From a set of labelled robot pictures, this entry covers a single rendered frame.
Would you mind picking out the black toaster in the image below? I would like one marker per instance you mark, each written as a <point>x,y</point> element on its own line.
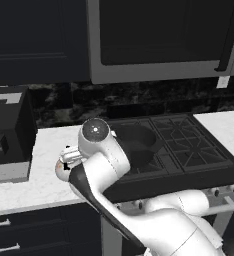
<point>9,133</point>

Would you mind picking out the grey microwave oven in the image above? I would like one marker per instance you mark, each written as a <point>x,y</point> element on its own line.
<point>155,71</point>

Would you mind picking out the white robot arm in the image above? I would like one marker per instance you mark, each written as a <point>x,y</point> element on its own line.
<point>162,226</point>

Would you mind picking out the dark drawer front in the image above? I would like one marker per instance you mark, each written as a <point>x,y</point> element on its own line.
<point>45,220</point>
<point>55,245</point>

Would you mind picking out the black pan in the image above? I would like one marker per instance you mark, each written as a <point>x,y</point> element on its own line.
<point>140,141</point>

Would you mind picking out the dark wall cupboard door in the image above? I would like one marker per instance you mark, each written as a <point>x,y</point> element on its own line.
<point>35,40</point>

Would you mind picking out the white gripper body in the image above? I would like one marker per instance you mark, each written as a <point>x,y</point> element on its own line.
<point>71,155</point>

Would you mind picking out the white wall socket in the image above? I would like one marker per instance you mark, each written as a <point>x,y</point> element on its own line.
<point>223,82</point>

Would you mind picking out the black hob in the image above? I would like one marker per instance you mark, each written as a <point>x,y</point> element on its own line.
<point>195,150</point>

